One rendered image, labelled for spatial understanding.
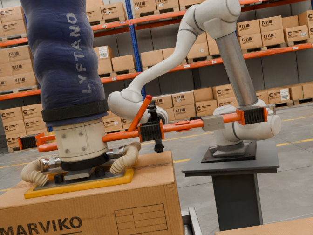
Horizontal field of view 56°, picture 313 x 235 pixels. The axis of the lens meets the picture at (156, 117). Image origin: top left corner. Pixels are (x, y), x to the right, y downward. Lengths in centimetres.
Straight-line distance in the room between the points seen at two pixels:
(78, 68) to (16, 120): 812
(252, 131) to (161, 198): 81
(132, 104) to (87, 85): 37
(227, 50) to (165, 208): 86
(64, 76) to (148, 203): 47
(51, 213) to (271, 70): 946
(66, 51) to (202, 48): 737
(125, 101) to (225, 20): 58
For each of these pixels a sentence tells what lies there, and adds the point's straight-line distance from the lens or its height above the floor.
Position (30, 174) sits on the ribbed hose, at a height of 102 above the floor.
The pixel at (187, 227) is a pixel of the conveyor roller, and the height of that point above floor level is 55.
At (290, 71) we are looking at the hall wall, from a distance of 1033.
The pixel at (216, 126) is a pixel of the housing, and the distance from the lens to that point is 102.
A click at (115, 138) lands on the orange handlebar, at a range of 102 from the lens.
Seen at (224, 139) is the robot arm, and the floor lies 87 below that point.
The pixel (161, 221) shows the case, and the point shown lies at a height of 83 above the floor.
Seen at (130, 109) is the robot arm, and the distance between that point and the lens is 130.
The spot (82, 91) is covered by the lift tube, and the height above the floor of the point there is 125.
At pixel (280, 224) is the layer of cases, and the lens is 147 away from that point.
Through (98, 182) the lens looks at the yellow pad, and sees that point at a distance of 95.
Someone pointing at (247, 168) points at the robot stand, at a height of 75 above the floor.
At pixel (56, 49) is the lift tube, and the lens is 98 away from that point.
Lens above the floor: 124
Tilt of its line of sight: 7 degrees down
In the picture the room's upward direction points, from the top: 10 degrees counter-clockwise
